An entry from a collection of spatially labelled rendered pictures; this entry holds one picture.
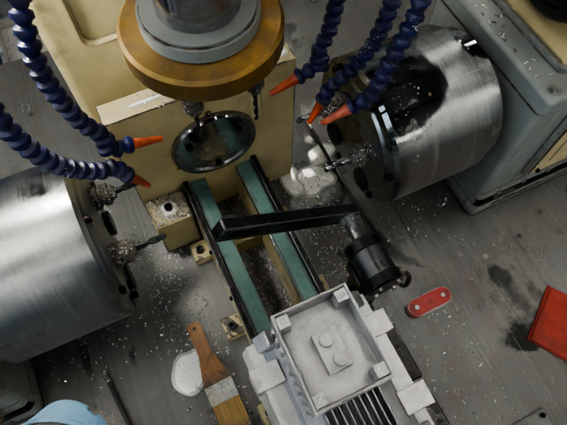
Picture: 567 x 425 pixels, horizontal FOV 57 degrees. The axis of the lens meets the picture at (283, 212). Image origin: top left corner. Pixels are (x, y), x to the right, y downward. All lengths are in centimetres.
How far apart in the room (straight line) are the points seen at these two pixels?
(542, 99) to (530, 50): 9
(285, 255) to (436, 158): 29
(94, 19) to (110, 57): 7
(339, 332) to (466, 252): 49
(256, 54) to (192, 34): 7
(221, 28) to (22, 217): 34
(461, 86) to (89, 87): 56
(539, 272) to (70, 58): 90
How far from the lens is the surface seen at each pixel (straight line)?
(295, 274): 87
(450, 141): 81
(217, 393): 95
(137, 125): 79
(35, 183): 74
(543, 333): 107
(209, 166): 92
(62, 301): 71
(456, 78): 81
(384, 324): 70
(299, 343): 64
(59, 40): 81
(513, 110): 89
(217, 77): 54
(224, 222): 66
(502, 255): 110
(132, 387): 98
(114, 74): 88
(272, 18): 59
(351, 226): 80
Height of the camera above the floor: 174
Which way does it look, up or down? 64 degrees down
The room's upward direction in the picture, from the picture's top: 1 degrees clockwise
